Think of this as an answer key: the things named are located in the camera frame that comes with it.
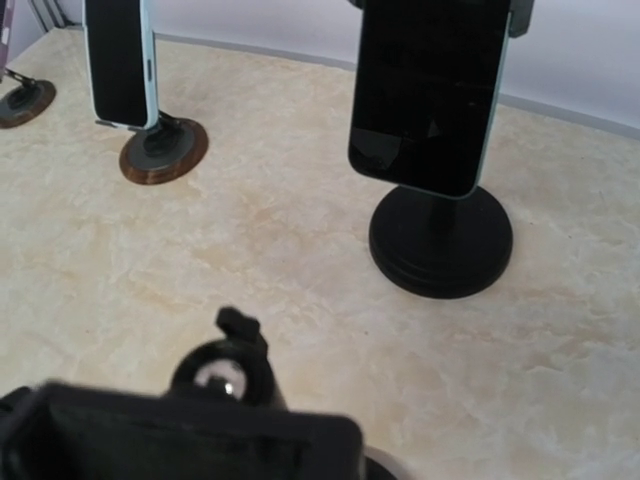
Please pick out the black gooseneck phone stand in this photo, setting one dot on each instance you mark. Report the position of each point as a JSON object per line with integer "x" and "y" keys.
{"x": 440, "y": 247}

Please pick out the clear case phone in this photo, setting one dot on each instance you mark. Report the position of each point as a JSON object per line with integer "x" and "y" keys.
{"x": 7, "y": 14}

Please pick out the folding phone stand wood base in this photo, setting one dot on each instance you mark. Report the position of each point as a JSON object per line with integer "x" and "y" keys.
{"x": 27, "y": 101}

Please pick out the light blue case phone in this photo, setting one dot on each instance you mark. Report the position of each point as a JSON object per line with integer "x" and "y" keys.
{"x": 120, "y": 49}

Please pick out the black clamp phone stand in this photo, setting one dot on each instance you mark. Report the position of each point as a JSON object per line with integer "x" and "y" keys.
{"x": 222, "y": 417}

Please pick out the left aluminium frame post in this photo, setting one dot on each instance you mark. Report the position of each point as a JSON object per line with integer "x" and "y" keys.
{"x": 48, "y": 14}

